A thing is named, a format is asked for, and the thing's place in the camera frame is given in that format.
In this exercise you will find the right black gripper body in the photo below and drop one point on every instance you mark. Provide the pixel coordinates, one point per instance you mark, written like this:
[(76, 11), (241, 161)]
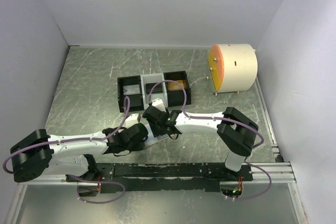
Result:
[(156, 130)]

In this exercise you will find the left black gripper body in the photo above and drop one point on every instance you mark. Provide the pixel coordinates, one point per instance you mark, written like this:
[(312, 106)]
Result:
[(133, 146)]

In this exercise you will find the tan leather card holder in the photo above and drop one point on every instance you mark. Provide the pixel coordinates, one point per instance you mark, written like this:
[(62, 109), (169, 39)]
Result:
[(151, 140)]

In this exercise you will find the three-compartment black white tray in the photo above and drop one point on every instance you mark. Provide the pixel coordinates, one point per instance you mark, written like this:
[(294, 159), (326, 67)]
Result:
[(139, 102)]

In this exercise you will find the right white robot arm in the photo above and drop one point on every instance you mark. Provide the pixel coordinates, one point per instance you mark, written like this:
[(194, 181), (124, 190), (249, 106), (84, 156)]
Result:
[(235, 129)]

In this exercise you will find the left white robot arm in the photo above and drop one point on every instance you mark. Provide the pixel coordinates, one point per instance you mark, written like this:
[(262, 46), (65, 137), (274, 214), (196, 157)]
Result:
[(42, 154)]

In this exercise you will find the black card in tray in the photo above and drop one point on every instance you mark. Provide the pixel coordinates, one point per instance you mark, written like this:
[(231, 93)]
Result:
[(149, 87)]

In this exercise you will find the gold card in tray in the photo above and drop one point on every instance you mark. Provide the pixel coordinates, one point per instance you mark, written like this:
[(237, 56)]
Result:
[(176, 85)]

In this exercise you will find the silver card in tray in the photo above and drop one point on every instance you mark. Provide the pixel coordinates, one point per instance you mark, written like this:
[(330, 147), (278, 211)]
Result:
[(131, 89)]

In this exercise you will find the cream drum with orange face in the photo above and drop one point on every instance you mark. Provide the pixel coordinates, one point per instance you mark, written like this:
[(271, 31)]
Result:
[(232, 67)]

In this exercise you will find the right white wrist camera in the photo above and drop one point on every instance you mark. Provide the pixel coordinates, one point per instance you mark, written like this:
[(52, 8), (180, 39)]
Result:
[(159, 104)]

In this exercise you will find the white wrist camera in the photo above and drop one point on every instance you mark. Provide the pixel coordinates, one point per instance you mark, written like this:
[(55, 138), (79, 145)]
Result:
[(159, 104), (131, 120)]

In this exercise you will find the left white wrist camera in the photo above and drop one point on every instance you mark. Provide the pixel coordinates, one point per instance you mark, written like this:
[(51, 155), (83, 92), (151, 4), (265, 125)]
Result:
[(131, 120)]

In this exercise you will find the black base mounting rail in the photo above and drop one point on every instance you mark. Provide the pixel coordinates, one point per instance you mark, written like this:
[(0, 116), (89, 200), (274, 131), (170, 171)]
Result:
[(166, 176)]

